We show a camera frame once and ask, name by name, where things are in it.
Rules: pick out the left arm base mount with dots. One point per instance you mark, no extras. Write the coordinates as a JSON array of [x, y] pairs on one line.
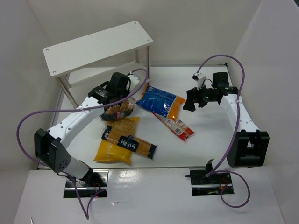
[[96, 185]]

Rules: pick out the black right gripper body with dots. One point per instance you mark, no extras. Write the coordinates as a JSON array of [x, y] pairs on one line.
[[196, 98]]

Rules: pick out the yellow fusilli pasta bag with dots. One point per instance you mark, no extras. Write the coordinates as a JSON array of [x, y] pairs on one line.
[[110, 149]]

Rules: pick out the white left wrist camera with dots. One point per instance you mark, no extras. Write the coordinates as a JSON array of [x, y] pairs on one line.
[[134, 81]]

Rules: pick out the white two-tier shelf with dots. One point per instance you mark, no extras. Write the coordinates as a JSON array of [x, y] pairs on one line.
[[72, 55]]

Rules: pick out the spaghetti bag with navy ends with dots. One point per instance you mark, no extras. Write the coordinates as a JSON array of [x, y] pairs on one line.
[[129, 142]]

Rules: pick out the fusilli bag with dark label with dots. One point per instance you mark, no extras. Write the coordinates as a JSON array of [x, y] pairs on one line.
[[119, 111]]

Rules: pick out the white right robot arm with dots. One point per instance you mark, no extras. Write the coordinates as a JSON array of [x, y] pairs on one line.
[[248, 146]]

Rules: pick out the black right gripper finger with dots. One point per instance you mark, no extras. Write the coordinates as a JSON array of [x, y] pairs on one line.
[[189, 104], [201, 103]]

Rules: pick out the red spaghetti packet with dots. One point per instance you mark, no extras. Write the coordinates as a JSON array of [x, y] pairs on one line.
[[177, 126]]

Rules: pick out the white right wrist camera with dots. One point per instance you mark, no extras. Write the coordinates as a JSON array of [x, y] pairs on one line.
[[199, 78]]

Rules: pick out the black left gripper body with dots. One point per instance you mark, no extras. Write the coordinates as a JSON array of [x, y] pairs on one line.
[[114, 101]]

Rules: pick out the blue and orange pasta bag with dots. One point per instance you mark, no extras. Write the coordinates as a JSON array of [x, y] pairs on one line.
[[161, 102]]

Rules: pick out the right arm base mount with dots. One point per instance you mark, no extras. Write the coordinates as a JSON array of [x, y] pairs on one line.
[[213, 185]]

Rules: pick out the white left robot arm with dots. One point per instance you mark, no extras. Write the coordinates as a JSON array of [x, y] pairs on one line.
[[51, 145]]

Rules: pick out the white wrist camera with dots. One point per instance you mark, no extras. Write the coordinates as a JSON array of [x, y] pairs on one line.
[[199, 78], [134, 81]]

